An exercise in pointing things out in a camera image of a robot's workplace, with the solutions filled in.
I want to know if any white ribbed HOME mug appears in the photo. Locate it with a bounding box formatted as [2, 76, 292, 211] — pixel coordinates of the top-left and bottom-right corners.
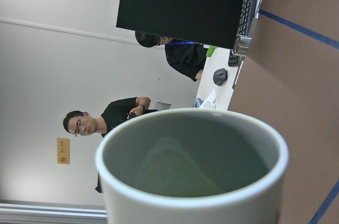
[95, 108, 289, 223]

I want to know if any crumpled white tissue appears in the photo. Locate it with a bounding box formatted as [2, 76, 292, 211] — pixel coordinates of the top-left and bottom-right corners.
[193, 89, 217, 109]

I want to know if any seated person in black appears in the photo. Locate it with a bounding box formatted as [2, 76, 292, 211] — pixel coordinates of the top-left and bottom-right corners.
[135, 31, 208, 82]

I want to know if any grey computer mouse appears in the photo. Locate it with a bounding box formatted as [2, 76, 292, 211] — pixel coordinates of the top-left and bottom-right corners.
[212, 68, 228, 86]

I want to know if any standing man in black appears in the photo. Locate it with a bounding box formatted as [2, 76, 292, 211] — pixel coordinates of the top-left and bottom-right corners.
[63, 96, 159, 193]

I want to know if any black computer monitor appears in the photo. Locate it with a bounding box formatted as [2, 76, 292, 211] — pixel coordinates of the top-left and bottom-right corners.
[116, 0, 243, 49]

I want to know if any brown paper table cover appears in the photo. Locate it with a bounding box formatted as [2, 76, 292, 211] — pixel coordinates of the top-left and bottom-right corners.
[229, 0, 338, 223]

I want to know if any black keyboard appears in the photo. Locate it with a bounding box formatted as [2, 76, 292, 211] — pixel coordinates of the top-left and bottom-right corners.
[227, 0, 259, 67]

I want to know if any aluminium frame post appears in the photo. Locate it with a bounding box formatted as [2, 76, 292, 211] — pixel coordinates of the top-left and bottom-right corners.
[231, 17, 257, 57]

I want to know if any orange wall sign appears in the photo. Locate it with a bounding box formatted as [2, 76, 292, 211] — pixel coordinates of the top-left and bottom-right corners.
[57, 138, 70, 165]

